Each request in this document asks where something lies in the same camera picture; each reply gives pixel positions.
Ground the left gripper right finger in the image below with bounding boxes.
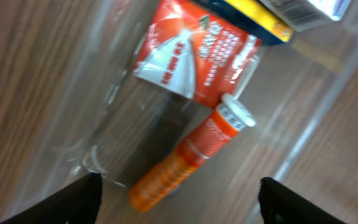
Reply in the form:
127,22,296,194
258,177,344,224

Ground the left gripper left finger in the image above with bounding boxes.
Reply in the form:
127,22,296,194
1,172,103,224

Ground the orange effervescent tablet tube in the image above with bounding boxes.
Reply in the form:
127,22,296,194
129,93,256,212

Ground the red medicine box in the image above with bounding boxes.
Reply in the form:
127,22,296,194
133,0,261,108

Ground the blue medicine box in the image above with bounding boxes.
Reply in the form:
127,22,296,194
197,0,294,46

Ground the white medicine box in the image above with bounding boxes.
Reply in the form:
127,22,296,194
260,0,351,32

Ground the clear plastic container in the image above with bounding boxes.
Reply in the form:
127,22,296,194
4,1,358,223

